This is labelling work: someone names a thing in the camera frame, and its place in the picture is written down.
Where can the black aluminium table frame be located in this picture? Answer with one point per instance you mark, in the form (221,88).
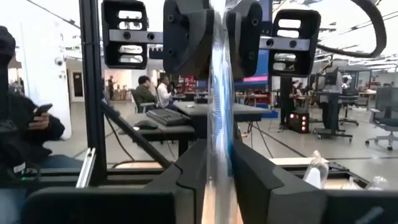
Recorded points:
(91,93)

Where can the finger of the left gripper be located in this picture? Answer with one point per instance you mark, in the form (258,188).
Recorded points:
(247,34)
(186,37)

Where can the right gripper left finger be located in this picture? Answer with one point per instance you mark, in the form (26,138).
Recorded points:
(124,205)

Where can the person's hand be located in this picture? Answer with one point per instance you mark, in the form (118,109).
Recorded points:
(38,123)

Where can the orange toothbrush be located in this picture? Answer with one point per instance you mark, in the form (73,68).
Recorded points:
(315,171)

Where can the black keyboard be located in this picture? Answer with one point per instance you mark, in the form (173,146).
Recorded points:
(168,116)

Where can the black standing desk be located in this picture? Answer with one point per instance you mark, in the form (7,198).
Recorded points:
(331,102)

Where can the black computer tower with lights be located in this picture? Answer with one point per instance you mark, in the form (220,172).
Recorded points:
(298,122)

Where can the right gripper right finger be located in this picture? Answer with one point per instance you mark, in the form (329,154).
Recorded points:
(311,208)

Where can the black phone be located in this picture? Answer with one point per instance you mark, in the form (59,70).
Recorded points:
(43,109)

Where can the person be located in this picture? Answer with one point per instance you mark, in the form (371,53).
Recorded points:
(164,93)
(18,140)
(144,93)
(111,87)

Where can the blue toothbrush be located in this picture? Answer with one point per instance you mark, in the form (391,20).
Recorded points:
(220,109)

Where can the grey office chair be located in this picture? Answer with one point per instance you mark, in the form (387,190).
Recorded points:
(385,115)

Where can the black computer mouse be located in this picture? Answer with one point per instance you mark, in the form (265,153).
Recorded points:
(146,125)

